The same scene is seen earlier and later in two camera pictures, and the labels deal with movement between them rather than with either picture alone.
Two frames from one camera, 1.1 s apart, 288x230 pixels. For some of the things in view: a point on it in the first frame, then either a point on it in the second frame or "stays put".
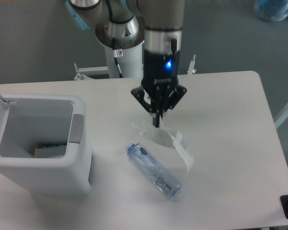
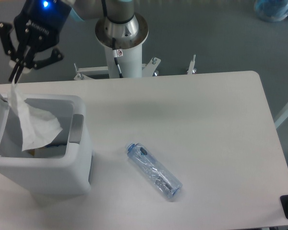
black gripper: x=160 y=76 → x=39 y=26
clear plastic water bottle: x=159 y=175 stays put
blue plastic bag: x=274 y=10 stays put
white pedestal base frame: x=80 y=73 stays put
